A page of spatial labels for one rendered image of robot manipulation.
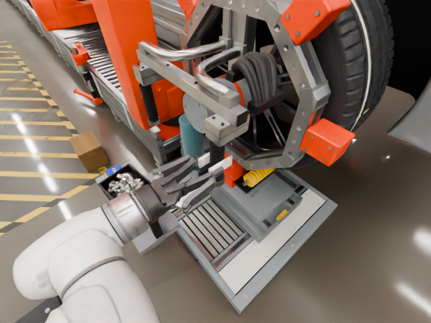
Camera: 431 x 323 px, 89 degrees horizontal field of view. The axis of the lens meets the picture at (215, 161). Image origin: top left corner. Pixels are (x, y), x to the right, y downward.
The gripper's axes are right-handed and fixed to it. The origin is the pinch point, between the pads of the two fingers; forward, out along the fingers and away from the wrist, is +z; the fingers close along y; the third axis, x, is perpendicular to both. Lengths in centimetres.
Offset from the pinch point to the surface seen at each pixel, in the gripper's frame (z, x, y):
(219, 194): 25, -68, -26
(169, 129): 28, -56, -81
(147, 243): -21.9, -38.0, -11.6
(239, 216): 23, -66, -7
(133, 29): 11, 13, -60
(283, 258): 28, -75, 21
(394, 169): 144, -83, 34
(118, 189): -20.5, -27.7, -31.7
